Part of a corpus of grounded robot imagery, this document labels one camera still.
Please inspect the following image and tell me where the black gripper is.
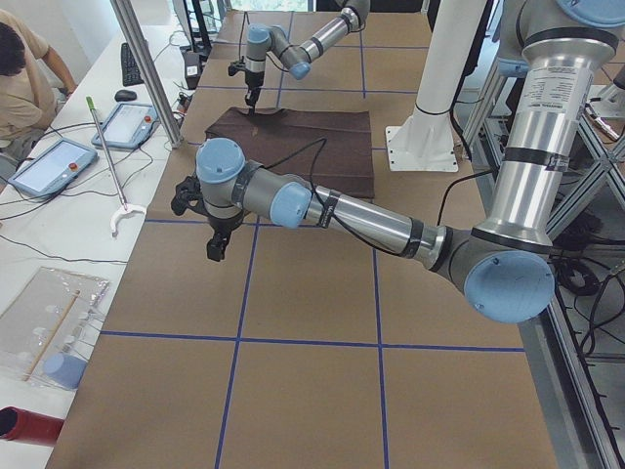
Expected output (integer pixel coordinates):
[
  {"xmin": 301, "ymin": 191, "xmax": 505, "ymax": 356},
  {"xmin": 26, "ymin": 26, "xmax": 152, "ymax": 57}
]
[
  {"xmin": 228, "ymin": 57, "xmax": 264, "ymax": 115},
  {"xmin": 170, "ymin": 176, "xmax": 241, "ymax": 261}
]

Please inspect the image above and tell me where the dark brown t-shirt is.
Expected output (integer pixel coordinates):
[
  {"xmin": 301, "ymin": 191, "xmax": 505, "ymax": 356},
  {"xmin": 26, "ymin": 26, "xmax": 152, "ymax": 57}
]
[{"xmin": 205, "ymin": 107, "xmax": 375, "ymax": 198}]

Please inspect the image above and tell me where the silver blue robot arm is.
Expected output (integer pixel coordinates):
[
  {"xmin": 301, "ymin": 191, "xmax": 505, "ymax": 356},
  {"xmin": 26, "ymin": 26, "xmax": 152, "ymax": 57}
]
[
  {"xmin": 228, "ymin": 0, "xmax": 371, "ymax": 115},
  {"xmin": 171, "ymin": 1, "xmax": 624, "ymax": 323}
]

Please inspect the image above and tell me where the black box with label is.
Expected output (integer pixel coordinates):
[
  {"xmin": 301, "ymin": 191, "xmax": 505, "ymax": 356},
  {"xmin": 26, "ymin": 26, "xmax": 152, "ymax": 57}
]
[{"xmin": 182, "ymin": 51, "xmax": 202, "ymax": 90}]

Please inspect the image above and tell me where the reacher grabber stick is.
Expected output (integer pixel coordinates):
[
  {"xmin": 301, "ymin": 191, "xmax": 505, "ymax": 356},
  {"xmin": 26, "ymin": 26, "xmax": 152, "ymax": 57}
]
[{"xmin": 86, "ymin": 96, "xmax": 146, "ymax": 237}]

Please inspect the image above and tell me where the black keyboard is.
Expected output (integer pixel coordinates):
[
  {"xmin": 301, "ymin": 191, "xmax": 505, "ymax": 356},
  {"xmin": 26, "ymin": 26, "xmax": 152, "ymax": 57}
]
[{"xmin": 120, "ymin": 42, "xmax": 144, "ymax": 86}]

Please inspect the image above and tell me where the far teach pendant tablet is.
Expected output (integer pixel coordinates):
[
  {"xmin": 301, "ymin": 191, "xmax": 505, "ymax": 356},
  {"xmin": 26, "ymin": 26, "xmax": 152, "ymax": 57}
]
[{"xmin": 101, "ymin": 103, "xmax": 158, "ymax": 150}]

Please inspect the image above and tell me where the teach pendant tablet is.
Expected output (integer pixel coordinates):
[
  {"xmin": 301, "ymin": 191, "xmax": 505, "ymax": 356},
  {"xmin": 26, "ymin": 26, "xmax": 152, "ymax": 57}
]
[
  {"xmin": 8, "ymin": 139, "xmax": 98, "ymax": 197},
  {"xmin": 101, "ymin": 103, "xmax": 158, "ymax": 150}
]

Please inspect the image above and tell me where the black computer mouse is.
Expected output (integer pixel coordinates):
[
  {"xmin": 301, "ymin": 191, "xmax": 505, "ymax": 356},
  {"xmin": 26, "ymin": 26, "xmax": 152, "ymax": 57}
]
[{"xmin": 114, "ymin": 89, "xmax": 138, "ymax": 103}]

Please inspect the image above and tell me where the near teach pendant tablet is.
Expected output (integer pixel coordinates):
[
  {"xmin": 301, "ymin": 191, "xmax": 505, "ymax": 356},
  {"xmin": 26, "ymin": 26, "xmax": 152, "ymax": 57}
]
[{"xmin": 8, "ymin": 139, "xmax": 98, "ymax": 197}]

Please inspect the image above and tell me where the wooden stick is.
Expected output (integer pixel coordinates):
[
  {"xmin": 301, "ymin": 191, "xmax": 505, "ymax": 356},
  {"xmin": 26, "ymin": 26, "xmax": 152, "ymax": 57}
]
[{"xmin": 21, "ymin": 289, "xmax": 80, "ymax": 381}]

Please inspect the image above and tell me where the clear plastic bag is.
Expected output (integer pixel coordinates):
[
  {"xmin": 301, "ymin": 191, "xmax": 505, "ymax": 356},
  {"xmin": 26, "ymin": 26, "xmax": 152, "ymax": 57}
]
[{"xmin": 1, "ymin": 268, "xmax": 109, "ymax": 390}]

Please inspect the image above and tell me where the blue plastic cup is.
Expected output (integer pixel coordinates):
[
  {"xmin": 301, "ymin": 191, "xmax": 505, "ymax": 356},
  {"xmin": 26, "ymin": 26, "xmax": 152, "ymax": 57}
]
[{"xmin": 43, "ymin": 353, "xmax": 87, "ymax": 390}]

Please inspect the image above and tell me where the person in beige shirt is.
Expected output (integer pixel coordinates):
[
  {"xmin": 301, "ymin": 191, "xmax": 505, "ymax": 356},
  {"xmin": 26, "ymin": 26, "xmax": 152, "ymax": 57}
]
[{"xmin": 1, "ymin": 10, "xmax": 77, "ymax": 183}]

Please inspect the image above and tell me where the red cylinder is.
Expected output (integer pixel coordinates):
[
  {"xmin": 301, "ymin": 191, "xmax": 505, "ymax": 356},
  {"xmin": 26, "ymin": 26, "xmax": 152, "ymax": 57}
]
[{"xmin": 1, "ymin": 406, "xmax": 64, "ymax": 447}]

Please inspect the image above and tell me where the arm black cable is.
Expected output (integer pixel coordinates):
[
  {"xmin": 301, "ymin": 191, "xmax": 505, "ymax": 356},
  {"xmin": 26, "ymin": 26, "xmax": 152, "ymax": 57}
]
[{"xmin": 266, "ymin": 137, "xmax": 392, "ymax": 255}]

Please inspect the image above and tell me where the aluminium frame post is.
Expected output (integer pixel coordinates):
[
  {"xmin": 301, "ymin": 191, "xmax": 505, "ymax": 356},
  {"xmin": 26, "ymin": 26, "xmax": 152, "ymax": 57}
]
[{"xmin": 110, "ymin": 0, "xmax": 183, "ymax": 149}]

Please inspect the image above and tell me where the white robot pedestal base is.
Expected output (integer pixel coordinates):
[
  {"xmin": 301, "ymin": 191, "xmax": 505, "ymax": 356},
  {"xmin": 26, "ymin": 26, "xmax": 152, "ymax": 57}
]
[{"xmin": 386, "ymin": 0, "xmax": 488, "ymax": 173}]

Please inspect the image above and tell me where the aluminium frame table side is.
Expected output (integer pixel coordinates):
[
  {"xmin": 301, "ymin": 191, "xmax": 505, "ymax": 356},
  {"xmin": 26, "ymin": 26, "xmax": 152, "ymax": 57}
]
[{"xmin": 458, "ymin": 58, "xmax": 625, "ymax": 469}]

